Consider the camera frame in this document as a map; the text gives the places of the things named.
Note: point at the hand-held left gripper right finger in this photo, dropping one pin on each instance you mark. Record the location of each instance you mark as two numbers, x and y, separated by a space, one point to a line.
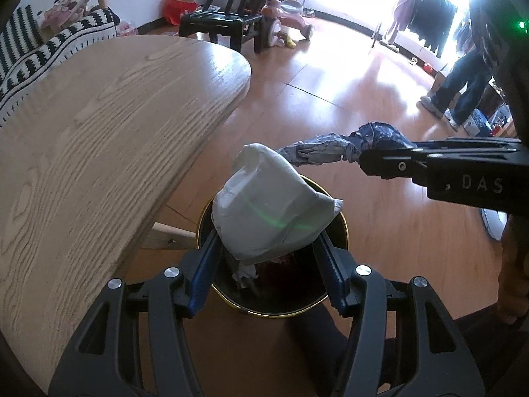
330 273

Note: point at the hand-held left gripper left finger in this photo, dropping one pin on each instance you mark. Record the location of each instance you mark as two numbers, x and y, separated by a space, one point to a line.
202 273

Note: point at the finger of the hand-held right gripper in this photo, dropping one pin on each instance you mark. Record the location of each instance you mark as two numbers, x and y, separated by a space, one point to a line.
392 163

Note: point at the black trash bin gold rim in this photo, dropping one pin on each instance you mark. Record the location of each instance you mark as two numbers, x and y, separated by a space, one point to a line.
285 300

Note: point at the blue white wrapper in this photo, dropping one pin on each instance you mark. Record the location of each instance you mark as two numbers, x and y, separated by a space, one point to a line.
322 149

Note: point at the white paper bag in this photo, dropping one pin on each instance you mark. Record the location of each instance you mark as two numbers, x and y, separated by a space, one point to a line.
268 202

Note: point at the person's right hand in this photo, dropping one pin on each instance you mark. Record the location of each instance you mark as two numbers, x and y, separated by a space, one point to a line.
514 273

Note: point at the crumpled white tissue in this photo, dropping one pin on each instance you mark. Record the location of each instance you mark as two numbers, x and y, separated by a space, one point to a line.
246 275

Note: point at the white shoe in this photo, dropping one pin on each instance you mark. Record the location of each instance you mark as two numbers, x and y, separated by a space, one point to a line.
494 223

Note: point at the blue white box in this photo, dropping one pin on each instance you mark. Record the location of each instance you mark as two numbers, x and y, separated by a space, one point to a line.
477 122

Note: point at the hanging pink garment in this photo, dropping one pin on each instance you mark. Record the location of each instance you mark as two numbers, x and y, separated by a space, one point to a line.
401 8

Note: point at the hanging black clothes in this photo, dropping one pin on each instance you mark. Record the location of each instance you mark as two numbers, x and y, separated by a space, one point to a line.
432 12

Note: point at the yellow toy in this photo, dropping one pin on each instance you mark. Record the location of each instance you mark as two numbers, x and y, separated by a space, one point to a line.
288 40

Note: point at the pink toddler tricycle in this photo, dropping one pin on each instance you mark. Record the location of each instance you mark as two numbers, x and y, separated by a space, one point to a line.
285 4

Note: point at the black wooden chair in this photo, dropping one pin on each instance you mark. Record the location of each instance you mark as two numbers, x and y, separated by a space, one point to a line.
231 16

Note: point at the red bag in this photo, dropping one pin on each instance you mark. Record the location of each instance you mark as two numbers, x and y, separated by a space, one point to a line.
179 8

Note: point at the striped black-white sofa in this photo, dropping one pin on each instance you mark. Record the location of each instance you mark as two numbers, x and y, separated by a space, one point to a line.
29 62

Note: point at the pink plush toy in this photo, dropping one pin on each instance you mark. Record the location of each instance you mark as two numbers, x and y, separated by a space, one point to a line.
70 6

